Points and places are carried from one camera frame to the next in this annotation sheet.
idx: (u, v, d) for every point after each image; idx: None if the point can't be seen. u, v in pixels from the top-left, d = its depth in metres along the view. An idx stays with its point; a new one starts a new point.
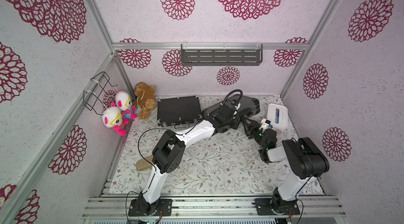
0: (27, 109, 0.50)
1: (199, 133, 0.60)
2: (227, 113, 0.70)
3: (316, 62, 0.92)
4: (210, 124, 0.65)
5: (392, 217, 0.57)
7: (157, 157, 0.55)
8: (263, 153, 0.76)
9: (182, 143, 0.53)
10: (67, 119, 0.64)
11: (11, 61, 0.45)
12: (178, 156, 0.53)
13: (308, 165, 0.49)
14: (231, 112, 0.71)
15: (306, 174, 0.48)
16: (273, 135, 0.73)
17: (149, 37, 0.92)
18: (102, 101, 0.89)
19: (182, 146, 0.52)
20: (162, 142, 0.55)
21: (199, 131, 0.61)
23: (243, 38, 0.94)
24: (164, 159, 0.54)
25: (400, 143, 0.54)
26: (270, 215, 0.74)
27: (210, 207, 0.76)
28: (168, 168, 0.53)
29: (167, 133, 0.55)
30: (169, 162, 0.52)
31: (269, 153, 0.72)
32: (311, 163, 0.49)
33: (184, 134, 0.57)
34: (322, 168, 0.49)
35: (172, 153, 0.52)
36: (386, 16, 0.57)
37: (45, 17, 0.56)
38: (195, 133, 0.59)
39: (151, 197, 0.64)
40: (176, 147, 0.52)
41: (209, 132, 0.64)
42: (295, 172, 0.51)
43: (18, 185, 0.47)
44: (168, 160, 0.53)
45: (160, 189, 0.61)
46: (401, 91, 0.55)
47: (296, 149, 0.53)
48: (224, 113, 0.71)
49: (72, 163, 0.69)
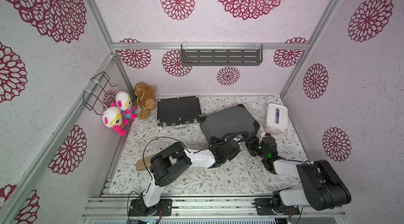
0: (27, 110, 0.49)
1: (203, 158, 0.60)
2: (229, 149, 0.69)
3: (316, 62, 0.92)
4: (213, 156, 0.65)
5: (393, 217, 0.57)
7: (156, 166, 0.51)
8: (267, 161, 0.72)
9: (189, 160, 0.51)
10: (67, 120, 0.63)
11: (11, 61, 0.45)
12: (178, 172, 0.50)
13: (326, 196, 0.44)
14: (234, 150, 0.71)
15: (324, 205, 0.43)
16: (272, 140, 0.72)
17: (149, 37, 0.92)
18: (102, 101, 0.89)
19: (188, 163, 0.50)
20: (168, 152, 0.52)
21: (205, 155, 0.62)
23: (243, 38, 0.94)
24: (163, 170, 0.50)
25: (400, 143, 0.54)
26: (270, 215, 0.74)
27: (210, 207, 0.76)
28: (162, 182, 0.49)
29: (175, 145, 0.53)
30: (168, 175, 0.49)
31: (275, 161, 0.67)
32: (330, 193, 0.44)
33: (190, 153, 0.55)
34: (340, 197, 0.43)
35: (175, 166, 0.49)
36: (386, 16, 0.57)
37: (45, 17, 0.56)
38: (200, 157, 0.58)
39: (151, 202, 0.64)
40: (181, 162, 0.50)
41: (210, 162, 0.64)
42: (312, 201, 0.46)
43: (18, 185, 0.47)
44: (167, 172, 0.49)
45: (157, 194, 0.63)
46: (401, 91, 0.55)
47: (313, 175, 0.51)
48: (225, 149, 0.71)
49: (72, 163, 0.69)
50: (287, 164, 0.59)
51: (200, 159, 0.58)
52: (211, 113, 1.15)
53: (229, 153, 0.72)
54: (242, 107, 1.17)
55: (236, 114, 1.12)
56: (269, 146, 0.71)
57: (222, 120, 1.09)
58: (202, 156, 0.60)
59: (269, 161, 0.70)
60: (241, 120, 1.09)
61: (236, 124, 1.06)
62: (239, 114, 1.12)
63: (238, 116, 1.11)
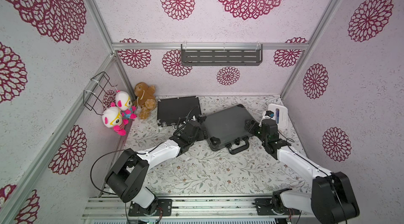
0: (27, 110, 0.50)
1: (164, 152, 0.56)
2: (191, 130, 0.68)
3: (316, 62, 0.92)
4: (175, 143, 0.63)
5: (392, 217, 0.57)
7: (113, 184, 0.46)
8: (269, 145, 0.66)
9: (144, 161, 0.47)
10: (67, 119, 0.64)
11: (11, 61, 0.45)
12: (139, 179, 0.46)
13: (337, 214, 0.42)
14: (195, 128, 0.70)
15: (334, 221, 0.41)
16: (273, 121, 0.67)
17: (149, 37, 0.92)
18: (101, 101, 0.80)
19: (144, 166, 0.45)
20: (120, 164, 0.47)
21: (164, 148, 0.57)
23: (243, 38, 0.94)
24: (121, 184, 0.45)
25: (400, 143, 0.54)
26: (270, 215, 0.74)
27: (209, 207, 0.76)
28: (125, 196, 0.45)
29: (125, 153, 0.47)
30: (128, 188, 0.44)
31: (280, 150, 0.61)
32: (343, 211, 0.42)
33: (147, 154, 0.51)
34: (351, 214, 0.42)
35: (131, 176, 0.45)
36: (386, 16, 0.57)
37: (45, 17, 0.56)
38: (159, 153, 0.54)
39: (144, 204, 0.63)
40: (137, 168, 0.45)
41: (174, 151, 0.61)
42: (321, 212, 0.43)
43: (18, 185, 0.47)
44: (126, 186, 0.44)
45: (145, 195, 0.61)
46: (401, 92, 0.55)
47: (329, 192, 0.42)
48: (188, 131, 0.69)
49: (72, 163, 0.69)
50: (295, 159, 0.55)
51: (161, 154, 0.54)
52: (210, 114, 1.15)
53: (192, 133, 0.70)
54: (242, 107, 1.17)
55: (236, 114, 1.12)
56: (270, 129, 0.65)
57: (221, 120, 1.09)
58: (161, 150, 0.56)
59: (271, 144, 0.65)
60: (240, 120, 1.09)
61: (235, 124, 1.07)
62: (239, 114, 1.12)
63: (238, 116, 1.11)
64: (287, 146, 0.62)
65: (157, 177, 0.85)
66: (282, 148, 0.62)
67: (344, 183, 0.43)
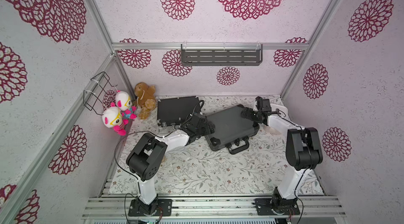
0: (27, 110, 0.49)
1: (178, 138, 0.62)
2: (197, 120, 0.75)
3: (316, 62, 0.92)
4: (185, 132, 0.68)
5: (393, 217, 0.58)
7: (134, 164, 0.50)
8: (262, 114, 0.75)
9: (162, 142, 0.52)
10: (67, 119, 0.64)
11: (11, 61, 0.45)
12: (159, 160, 0.52)
13: (304, 158, 0.51)
14: (201, 119, 0.76)
15: (299, 165, 0.52)
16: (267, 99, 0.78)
17: (148, 37, 0.92)
18: (102, 101, 0.89)
19: (164, 146, 0.51)
20: (140, 146, 0.52)
21: (178, 134, 0.64)
23: (243, 38, 0.94)
24: (143, 163, 0.50)
25: (400, 144, 0.54)
26: (270, 215, 0.74)
27: (210, 207, 0.76)
28: (146, 175, 0.49)
29: (145, 136, 0.53)
30: (149, 167, 0.49)
31: (270, 115, 0.70)
32: (309, 156, 0.52)
33: (162, 137, 0.56)
34: (314, 161, 0.52)
35: (152, 155, 0.50)
36: (386, 16, 0.57)
37: (45, 17, 0.56)
38: (173, 138, 0.60)
39: (148, 200, 0.64)
40: (157, 148, 0.50)
41: (185, 140, 0.68)
42: (290, 161, 0.54)
43: (18, 185, 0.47)
44: (147, 166, 0.49)
45: (153, 187, 0.64)
46: (401, 92, 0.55)
47: (299, 141, 0.52)
48: (194, 121, 0.75)
49: (72, 163, 0.69)
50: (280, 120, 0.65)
51: (174, 140, 0.60)
52: (209, 114, 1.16)
53: (198, 123, 0.75)
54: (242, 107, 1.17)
55: (236, 114, 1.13)
56: (262, 102, 0.78)
57: (220, 120, 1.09)
58: (175, 136, 0.62)
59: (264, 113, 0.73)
60: (241, 120, 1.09)
61: (235, 124, 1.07)
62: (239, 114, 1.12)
63: (237, 116, 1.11)
64: (277, 114, 0.70)
65: (158, 177, 0.85)
66: (271, 114, 0.71)
67: (314, 136, 0.52)
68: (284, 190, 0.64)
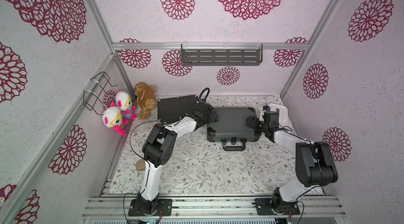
0: (27, 109, 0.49)
1: (185, 125, 0.66)
2: (203, 107, 0.79)
3: (316, 62, 0.92)
4: (192, 119, 0.72)
5: (392, 217, 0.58)
7: (149, 152, 0.56)
8: (269, 130, 0.72)
9: (173, 131, 0.57)
10: (67, 119, 0.64)
11: (11, 61, 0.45)
12: (171, 148, 0.57)
13: (315, 175, 0.47)
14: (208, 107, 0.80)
15: (311, 182, 0.47)
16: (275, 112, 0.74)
17: (148, 37, 0.92)
18: (102, 101, 0.89)
19: (174, 134, 0.55)
20: (153, 135, 0.57)
21: (185, 121, 0.68)
23: (243, 38, 0.94)
24: (157, 150, 0.56)
25: (400, 143, 0.54)
26: (270, 215, 0.74)
27: (210, 207, 0.76)
28: (162, 162, 0.56)
29: (157, 126, 0.57)
30: (164, 153, 0.54)
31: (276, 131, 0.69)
32: (320, 173, 0.47)
33: (171, 125, 0.61)
34: (327, 179, 0.47)
35: (165, 143, 0.55)
36: (386, 16, 0.57)
37: (45, 17, 0.56)
38: (182, 126, 0.64)
39: (150, 196, 0.65)
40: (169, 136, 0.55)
41: (193, 126, 0.71)
42: (301, 179, 0.49)
43: (18, 185, 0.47)
44: (162, 152, 0.55)
45: (157, 185, 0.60)
46: (401, 91, 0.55)
47: (309, 156, 0.48)
48: (200, 108, 0.79)
49: (72, 163, 0.69)
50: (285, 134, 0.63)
51: (183, 127, 0.64)
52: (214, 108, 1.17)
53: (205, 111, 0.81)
54: (251, 110, 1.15)
55: (238, 114, 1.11)
56: (270, 116, 0.74)
57: (224, 116, 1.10)
58: (183, 123, 0.66)
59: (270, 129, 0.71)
60: (241, 120, 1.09)
61: (235, 124, 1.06)
62: (240, 114, 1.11)
63: (238, 116, 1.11)
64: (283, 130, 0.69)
65: None
66: (278, 130, 0.69)
67: (325, 151, 0.49)
68: (286, 193, 0.62)
